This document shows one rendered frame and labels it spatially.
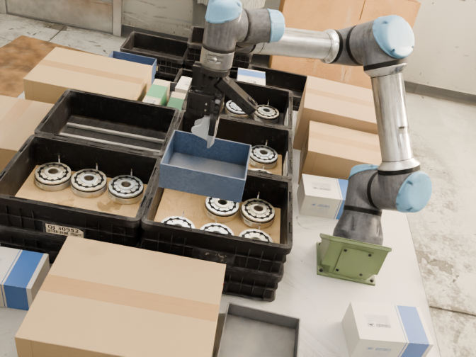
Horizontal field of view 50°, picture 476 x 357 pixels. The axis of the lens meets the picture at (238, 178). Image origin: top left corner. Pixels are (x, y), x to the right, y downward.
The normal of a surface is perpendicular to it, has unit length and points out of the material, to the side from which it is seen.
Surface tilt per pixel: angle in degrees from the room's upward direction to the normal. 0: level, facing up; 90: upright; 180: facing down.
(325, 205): 90
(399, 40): 48
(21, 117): 0
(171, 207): 0
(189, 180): 91
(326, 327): 0
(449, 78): 90
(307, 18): 78
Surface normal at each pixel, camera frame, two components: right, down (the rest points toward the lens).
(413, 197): 0.53, 0.17
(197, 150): -0.11, 0.60
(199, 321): 0.15, -0.79
